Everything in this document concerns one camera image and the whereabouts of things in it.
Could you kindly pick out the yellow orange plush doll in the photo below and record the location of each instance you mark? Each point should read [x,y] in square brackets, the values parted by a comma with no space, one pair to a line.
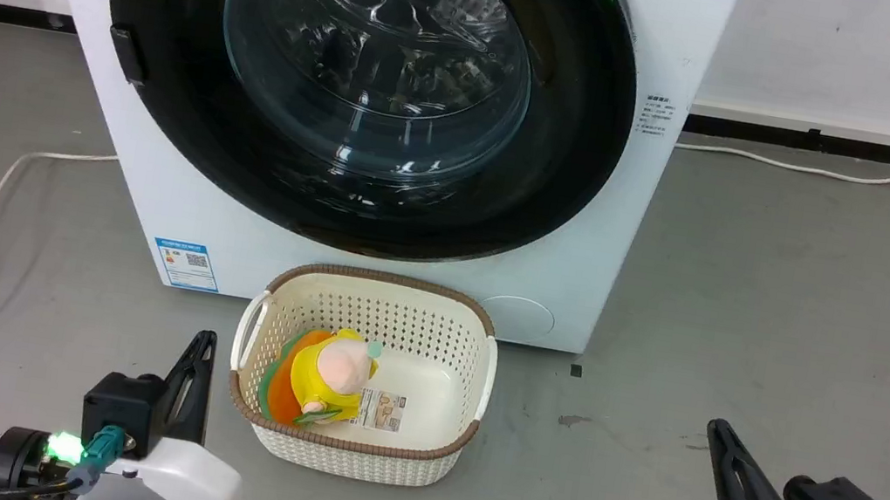
[324,378]

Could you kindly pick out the small printed text sticker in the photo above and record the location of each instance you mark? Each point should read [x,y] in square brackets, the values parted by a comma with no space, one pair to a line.
[655,115]

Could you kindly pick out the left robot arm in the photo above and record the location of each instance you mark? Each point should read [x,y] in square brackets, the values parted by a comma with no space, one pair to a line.
[15,461]

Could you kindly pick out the white front-load washing machine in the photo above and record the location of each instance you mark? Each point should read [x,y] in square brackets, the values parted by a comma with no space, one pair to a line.
[155,180]

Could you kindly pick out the round black glass washer door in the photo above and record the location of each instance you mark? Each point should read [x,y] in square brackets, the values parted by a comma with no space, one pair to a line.
[563,171]

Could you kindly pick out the round washer filter cover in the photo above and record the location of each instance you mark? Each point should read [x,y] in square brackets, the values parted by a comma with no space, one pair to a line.
[519,317]

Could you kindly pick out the cream perforated laundry basket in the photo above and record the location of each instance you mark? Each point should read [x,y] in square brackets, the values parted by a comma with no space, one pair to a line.
[433,328]

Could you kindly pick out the blue white energy label sticker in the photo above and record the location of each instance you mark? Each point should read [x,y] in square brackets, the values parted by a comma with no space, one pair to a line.
[187,264]

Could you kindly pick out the paper label in basket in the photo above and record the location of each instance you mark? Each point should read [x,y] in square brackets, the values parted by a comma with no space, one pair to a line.
[384,410]

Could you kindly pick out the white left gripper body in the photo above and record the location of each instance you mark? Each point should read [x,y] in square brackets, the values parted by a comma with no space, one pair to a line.
[181,484]

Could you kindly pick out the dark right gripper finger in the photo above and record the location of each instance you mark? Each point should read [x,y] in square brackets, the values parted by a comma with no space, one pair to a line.
[743,498]

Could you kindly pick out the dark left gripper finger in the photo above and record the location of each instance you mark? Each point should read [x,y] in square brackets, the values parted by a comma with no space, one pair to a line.
[172,412]
[202,390]

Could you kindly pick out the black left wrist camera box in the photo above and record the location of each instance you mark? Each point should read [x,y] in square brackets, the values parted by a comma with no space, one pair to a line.
[122,406]

